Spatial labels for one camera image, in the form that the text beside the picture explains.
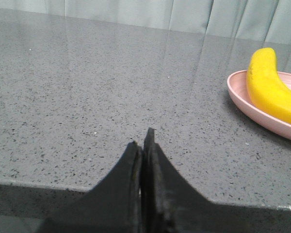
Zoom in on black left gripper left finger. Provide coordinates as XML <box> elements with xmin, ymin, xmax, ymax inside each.
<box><xmin>37</xmin><ymin>142</ymin><xmax>142</xmax><ymax>233</ymax></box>

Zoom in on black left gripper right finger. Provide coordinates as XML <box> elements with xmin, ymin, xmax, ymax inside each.
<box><xmin>142</xmin><ymin>128</ymin><xmax>235</xmax><ymax>233</ymax></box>

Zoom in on yellow banana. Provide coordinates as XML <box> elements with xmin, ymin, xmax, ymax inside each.
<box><xmin>246</xmin><ymin>47</ymin><xmax>291</xmax><ymax>125</ymax></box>

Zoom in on pink plate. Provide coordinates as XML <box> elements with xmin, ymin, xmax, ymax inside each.
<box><xmin>227</xmin><ymin>70</ymin><xmax>291</xmax><ymax>140</ymax></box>

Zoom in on grey-green curtain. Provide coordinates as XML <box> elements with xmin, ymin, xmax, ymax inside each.
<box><xmin>0</xmin><ymin>0</ymin><xmax>291</xmax><ymax>45</ymax></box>

